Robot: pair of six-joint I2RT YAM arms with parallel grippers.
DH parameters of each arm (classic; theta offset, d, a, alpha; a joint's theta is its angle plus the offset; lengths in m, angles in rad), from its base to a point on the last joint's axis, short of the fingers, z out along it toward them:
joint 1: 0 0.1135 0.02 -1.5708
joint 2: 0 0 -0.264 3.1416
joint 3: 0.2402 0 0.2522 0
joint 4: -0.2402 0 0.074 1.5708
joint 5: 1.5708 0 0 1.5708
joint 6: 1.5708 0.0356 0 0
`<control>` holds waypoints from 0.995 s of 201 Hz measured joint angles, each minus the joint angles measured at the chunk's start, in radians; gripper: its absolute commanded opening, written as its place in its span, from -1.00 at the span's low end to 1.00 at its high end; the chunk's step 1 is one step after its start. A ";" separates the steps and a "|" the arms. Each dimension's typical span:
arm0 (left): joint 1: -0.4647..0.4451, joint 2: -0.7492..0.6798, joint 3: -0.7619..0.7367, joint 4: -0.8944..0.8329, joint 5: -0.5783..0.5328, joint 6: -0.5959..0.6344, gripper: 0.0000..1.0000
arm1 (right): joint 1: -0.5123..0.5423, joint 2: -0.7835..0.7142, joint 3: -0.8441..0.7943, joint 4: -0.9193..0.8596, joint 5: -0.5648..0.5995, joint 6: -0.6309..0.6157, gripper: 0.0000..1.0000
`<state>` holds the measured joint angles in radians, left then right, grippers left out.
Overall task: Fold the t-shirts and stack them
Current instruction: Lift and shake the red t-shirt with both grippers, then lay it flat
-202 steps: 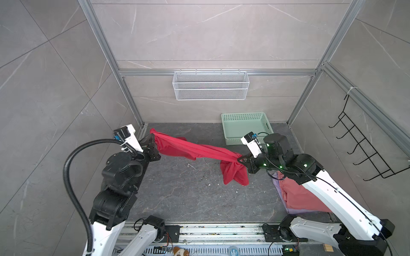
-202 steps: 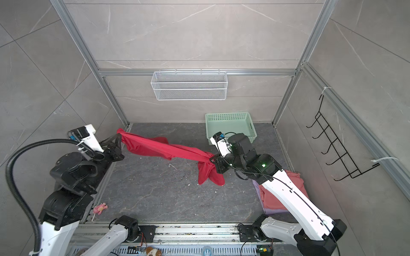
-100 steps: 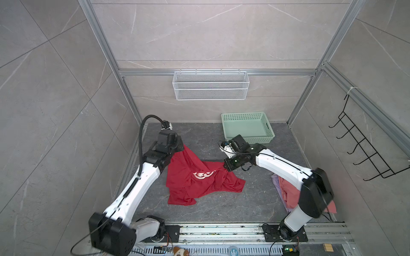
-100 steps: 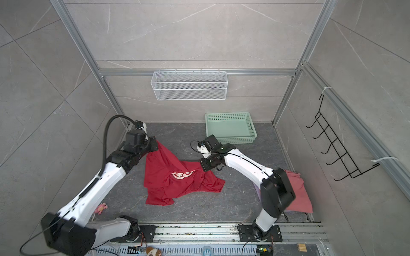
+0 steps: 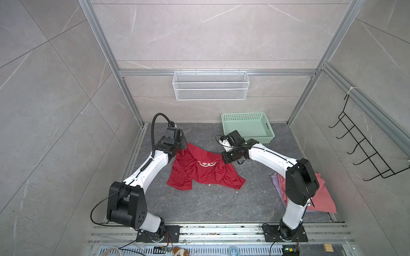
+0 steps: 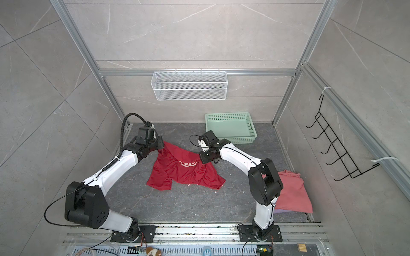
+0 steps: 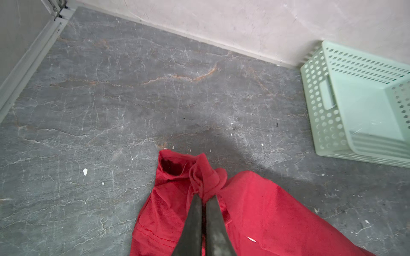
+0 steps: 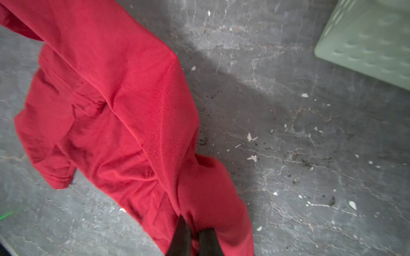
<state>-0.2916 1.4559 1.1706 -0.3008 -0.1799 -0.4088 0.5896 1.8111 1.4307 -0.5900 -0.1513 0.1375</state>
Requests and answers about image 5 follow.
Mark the red t shirt with print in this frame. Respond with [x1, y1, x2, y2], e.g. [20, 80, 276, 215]
[167, 144, 246, 191]

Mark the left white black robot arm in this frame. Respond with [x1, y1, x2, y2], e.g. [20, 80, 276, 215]
[106, 135, 187, 237]

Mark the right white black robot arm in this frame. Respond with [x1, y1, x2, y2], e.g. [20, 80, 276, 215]
[218, 130, 320, 241]

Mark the green plastic basket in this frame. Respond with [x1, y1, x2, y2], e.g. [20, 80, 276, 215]
[221, 112, 275, 144]

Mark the lavender folded t shirt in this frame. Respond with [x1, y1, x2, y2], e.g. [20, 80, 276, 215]
[271, 172, 288, 208]

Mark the pink folded t shirt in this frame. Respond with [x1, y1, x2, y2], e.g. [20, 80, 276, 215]
[278, 172, 337, 214]

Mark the brown white round object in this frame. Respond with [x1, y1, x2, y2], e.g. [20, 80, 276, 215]
[173, 246, 190, 256]

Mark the green circuit board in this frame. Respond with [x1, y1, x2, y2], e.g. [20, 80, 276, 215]
[283, 245, 300, 256]

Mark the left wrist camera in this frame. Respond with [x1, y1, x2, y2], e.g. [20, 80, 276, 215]
[165, 127, 182, 140]

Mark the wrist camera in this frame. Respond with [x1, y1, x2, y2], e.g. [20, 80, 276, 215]
[165, 127, 182, 140]
[226, 130, 245, 147]

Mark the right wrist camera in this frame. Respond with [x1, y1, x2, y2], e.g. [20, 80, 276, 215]
[226, 130, 245, 147]

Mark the black corrugated cable hose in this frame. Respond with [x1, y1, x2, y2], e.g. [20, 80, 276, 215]
[150, 112, 176, 159]

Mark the white wire mesh shelf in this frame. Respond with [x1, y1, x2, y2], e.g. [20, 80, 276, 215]
[172, 71, 250, 101]

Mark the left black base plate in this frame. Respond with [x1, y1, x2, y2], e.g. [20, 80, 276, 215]
[136, 225, 181, 243]

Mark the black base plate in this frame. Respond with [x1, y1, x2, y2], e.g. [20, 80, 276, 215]
[261, 224, 308, 242]
[136, 225, 181, 243]

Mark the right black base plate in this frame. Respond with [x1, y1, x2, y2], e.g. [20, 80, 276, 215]
[261, 224, 308, 242]

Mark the aluminium rail base frame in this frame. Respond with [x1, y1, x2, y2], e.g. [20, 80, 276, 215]
[86, 223, 360, 256]

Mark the black wire hook rack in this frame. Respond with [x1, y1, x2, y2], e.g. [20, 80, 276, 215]
[328, 95, 410, 182]

